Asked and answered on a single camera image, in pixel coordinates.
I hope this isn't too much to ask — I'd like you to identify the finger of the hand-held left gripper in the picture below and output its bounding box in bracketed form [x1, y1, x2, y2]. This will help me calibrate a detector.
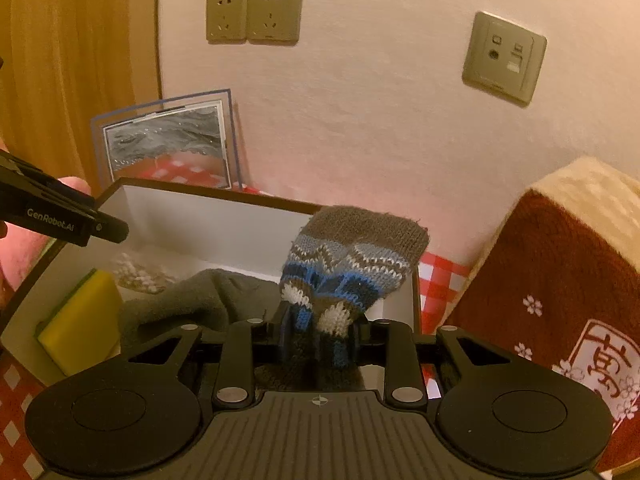
[0, 150, 129, 247]

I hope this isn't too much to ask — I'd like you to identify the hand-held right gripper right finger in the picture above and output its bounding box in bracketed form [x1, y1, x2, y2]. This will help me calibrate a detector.
[345, 319, 521, 403]

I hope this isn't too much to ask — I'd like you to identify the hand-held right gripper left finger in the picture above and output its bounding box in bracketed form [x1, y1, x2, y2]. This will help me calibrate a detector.
[127, 305, 301, 408]

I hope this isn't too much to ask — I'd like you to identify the grey cloth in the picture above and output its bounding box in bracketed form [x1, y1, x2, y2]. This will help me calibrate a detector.
[117, 269, 286, 351]

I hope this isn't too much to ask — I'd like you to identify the clear packet of white beads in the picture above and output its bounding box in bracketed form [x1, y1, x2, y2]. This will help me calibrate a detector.
[110, 252, 176, 295]

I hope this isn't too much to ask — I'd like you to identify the blue brown knitted sock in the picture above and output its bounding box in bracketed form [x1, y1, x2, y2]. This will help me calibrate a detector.
[252, 205, 430, 391]

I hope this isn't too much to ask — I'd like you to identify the yellow green sponge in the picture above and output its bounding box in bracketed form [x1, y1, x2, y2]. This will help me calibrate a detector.
[36, 269, 123, 377]

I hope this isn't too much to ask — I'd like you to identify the white cardboard box brown rim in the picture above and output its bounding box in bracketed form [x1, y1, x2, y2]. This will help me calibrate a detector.
[0, 177, 423, 391]

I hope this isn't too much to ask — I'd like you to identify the pink plush toy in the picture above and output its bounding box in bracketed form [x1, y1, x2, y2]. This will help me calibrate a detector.
[0, 175, 93, 306]

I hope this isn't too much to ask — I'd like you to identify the red checkered tablecloth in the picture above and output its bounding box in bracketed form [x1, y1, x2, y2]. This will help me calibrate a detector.
[0, 182, 471, 480]

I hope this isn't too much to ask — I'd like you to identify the blue framed picture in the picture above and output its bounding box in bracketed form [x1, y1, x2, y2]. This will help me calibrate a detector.
[90, 88, 243, 192]

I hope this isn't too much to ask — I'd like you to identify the wooden door panel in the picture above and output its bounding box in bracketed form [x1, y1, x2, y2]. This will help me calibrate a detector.
[0, 0, 163, 196]

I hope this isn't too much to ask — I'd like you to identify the red cat print cushion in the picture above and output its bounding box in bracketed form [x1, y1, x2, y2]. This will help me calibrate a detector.
[442, 156, 640, 473]

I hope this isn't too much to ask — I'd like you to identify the beige wall power socket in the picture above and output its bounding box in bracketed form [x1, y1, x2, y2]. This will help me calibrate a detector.
[247, 0, 304, 43]
[206, 0, 249, 43]

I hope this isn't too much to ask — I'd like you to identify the beige wall data socket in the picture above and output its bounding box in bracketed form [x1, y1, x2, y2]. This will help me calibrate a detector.
[461, 11, 547, 107]

